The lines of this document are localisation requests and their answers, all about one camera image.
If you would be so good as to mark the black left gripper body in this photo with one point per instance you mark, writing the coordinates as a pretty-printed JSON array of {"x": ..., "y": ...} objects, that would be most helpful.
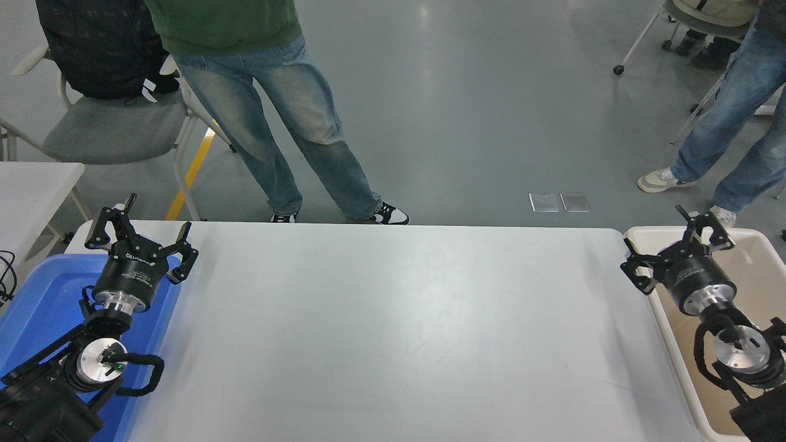
[{"x": 132, "y": 273}]

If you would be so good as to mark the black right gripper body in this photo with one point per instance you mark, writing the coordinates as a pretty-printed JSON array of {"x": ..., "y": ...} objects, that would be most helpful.
[{"x": 694, "y": 273}]

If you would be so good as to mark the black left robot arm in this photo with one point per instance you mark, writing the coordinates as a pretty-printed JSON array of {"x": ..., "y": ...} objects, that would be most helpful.
[{"x": 37, "y": 405}]

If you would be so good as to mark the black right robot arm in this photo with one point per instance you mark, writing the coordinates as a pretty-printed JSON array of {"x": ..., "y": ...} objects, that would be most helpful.
[{"x": 746, "y": 368}]

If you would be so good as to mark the large pale plastic bin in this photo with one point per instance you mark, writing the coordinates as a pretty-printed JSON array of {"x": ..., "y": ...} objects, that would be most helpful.
[{"x": 761, "y": 264}]

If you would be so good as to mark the yellow floor tape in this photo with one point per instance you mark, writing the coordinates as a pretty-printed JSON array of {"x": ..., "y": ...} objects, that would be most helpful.
[{"x": 191, "y": 172}]

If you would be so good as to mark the blue plastic tray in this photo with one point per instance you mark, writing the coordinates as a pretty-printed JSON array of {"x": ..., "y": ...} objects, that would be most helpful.
[{"x": 43, "y": 294}]

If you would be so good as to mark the silver floor plate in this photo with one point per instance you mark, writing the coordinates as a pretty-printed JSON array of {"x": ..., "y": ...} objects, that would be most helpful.
[
  {"x": 544, "y": 202},
  {"x": 575, "y": 201}
]

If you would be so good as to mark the white side table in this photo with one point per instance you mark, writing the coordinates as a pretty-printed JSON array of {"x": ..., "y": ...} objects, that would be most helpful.
[{"x": 31, "y": 190}]

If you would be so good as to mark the grey seat white chair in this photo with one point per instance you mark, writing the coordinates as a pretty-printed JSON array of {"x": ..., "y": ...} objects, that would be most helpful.
[{"x": 110, "y": 129}]

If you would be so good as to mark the person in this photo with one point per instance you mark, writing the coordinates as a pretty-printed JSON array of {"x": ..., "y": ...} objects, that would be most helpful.
[
  {"x": 712, "y": 55},
  {"x": 270, "y": 92},
  {"x": 731, "y": 104}
]

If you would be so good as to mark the black jacket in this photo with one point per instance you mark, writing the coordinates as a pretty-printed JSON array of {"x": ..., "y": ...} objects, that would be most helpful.
[{"x": 92, "y": 43}]

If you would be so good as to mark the wheeled office chair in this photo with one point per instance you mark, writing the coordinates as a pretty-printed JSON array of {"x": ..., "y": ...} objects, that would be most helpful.
[{"x": 678, "y": 11}]

